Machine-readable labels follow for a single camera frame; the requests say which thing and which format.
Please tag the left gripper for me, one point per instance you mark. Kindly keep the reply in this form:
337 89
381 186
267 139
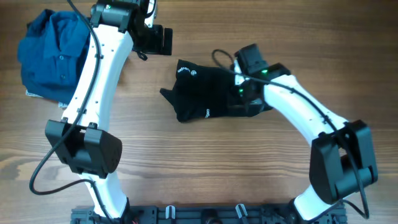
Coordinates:
156 46

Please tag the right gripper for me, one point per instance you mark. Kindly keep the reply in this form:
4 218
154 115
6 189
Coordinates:
234 101

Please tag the black t-shirt with logo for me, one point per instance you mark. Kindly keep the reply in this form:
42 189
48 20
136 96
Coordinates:
207 92

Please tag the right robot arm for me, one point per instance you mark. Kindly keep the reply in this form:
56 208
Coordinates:
342 158

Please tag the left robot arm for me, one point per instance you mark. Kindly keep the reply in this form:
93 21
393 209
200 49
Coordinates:
81 139

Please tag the blue polo shirt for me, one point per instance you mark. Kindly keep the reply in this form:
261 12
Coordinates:
52 54

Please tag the white folded cloth under pile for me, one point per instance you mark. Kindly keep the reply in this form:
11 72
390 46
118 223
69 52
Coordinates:
60 104

